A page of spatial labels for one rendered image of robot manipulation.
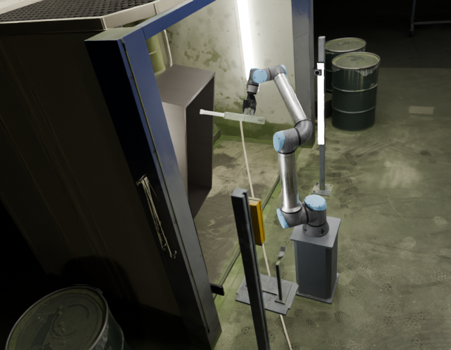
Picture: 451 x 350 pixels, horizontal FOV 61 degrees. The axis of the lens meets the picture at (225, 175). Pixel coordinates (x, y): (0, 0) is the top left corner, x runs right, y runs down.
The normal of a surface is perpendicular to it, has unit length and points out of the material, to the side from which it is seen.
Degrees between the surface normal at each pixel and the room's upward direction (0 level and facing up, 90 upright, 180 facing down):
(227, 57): 90
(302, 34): 90
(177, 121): 90
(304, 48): 90
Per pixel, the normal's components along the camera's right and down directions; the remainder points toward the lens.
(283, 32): -0.42, 0.57
